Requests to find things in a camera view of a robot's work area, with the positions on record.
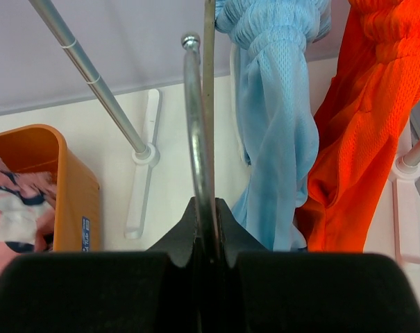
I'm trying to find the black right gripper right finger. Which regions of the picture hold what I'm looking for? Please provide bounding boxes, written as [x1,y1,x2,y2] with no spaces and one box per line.
[215,199,420,332]

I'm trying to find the grey hanger of pink shorts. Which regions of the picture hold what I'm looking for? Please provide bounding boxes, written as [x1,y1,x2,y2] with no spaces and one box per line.
[180,0,219,264]

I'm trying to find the orange plastic tub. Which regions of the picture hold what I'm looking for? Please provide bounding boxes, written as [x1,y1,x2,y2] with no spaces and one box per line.
[0,124,102,252]

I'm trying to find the light blue mesh shorts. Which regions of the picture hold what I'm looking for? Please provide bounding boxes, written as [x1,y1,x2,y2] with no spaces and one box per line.
[215,1,331,251]

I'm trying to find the pink navy patterned shorts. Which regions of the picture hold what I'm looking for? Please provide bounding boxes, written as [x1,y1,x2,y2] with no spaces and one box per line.
[0,158,57,275]

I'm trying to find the white metal clothes rack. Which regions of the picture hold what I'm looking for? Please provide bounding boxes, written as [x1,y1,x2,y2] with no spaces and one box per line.
[31,1,420,265]

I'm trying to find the orange mesh shorts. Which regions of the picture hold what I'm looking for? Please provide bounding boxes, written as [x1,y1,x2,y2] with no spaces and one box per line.
[296,0,420,253]

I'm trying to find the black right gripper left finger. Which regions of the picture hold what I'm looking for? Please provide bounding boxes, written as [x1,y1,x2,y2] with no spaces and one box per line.
[0,196,202,333]

